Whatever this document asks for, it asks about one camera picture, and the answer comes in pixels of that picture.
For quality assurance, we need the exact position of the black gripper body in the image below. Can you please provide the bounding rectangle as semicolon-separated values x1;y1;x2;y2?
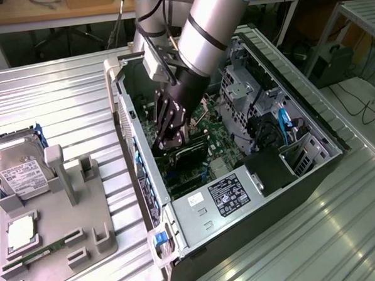
163;65;213;129

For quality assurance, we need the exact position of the green GPU with black cooler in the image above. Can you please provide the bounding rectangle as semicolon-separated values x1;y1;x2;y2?
152;142;210;173

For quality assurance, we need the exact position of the metal socket cover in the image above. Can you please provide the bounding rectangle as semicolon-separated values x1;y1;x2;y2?
199;95;219;124

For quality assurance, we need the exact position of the green motherboard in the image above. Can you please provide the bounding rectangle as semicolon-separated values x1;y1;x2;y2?
134;90;251;204

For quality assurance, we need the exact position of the silver perforated drive cage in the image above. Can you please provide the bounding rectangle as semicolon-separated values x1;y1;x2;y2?
216;61;291;146

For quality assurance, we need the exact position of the silver chipset heatsink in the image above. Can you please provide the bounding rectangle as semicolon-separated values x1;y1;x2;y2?
210;158;231;174

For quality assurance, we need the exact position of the silver power supply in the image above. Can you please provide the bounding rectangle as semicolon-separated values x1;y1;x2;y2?
168;169;269;252

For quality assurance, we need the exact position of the black plastic air shroud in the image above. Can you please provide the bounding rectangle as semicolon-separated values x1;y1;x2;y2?
231;146;300;201

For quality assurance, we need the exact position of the blue disk caddy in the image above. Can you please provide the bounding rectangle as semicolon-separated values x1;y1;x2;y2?
0;121;49;151

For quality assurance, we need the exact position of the black chair base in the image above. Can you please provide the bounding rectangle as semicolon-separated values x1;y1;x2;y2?
30;21;107;60

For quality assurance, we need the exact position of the open black PC case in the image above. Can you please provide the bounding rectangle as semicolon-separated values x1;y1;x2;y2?
102;18;359;281

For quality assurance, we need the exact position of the silver disk bay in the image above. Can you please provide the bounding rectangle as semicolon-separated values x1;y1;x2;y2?
278;129;346;179

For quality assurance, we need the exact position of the black box device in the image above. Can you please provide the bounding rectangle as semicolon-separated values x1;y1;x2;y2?
302;41;357;90

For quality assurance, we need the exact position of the wooden desk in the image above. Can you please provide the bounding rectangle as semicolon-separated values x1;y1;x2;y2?
0;0;375;68

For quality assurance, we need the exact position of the grey parts rack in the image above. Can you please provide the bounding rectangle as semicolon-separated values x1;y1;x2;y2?
0;141;122;281

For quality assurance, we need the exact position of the silver hard disk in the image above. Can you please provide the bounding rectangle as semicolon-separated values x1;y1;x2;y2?
0;133;52;201

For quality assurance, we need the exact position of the silver CPU chip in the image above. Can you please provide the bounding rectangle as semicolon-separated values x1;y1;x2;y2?
6;216;36;250

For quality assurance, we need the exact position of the metal slat rack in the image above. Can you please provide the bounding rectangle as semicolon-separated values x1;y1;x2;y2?
321;0;375;77

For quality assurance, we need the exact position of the black camera cable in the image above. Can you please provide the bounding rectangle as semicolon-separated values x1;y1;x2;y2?
134;0;181;87

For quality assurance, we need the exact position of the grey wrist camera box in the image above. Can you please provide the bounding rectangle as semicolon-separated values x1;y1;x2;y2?
142;50;170;83

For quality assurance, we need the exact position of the black power wire bundle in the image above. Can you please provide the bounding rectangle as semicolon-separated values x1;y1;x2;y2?
247;113;285;152

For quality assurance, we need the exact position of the black hanging cable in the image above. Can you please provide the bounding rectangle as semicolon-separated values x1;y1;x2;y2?
106;0;130;50

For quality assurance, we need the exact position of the blue flat wire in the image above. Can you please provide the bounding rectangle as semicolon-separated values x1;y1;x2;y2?
276;106;294;149

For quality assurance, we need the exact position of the black red wire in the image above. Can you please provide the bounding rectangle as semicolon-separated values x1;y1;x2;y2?
288;117;307;133

